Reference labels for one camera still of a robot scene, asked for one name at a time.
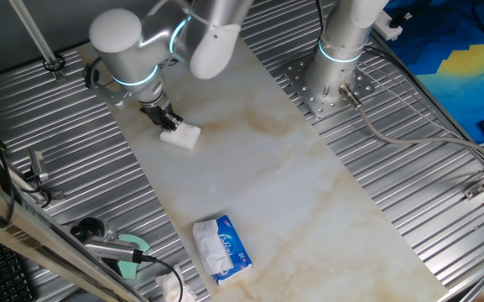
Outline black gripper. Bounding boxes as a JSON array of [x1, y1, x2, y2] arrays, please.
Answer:
[[139, 101, 184, 133]]

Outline blue tissue pack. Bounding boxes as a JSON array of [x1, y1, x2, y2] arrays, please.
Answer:
[[192, 214, 254, 287]]

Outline green disc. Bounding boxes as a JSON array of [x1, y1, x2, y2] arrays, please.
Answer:
[[115, 232, 152, 280]]

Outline aluminium pole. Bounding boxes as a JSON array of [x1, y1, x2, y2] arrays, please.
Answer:
[[8, 0, 66, 81]]

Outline crumpled white tissue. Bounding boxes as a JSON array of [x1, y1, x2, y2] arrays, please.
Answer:
[[155, 263, 199, 302]]

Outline white power strip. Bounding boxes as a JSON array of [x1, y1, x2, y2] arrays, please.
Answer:
[[371, 10, 404, 42]]

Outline black plug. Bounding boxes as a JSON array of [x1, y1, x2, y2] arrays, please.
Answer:
[[388, 11, 414, 29]]

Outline blue and yellow mat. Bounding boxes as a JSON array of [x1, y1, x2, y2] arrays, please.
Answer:
[[382, 0, 484, 146]]

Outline black ring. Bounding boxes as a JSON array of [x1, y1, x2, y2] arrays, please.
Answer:
[[42, 54, 66, 73]]

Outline black round mount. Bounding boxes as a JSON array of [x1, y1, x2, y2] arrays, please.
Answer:
[[70, 216, 112, 244]]

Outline silver ribbed camera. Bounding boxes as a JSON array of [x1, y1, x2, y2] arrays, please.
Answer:
[[82, 234, 145, 264]]

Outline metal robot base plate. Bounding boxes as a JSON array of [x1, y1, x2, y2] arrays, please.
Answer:
[[283, 54, 376, 119]]

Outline black cable of small camera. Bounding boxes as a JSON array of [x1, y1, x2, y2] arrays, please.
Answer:
[[0, 100, 54, 223]]

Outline thick grey cable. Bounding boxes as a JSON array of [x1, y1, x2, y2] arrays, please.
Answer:
[[338, 83, 484, 169]]

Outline metal corner bracket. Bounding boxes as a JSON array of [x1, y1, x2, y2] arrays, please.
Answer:
[[462, 182, 484, 200]]

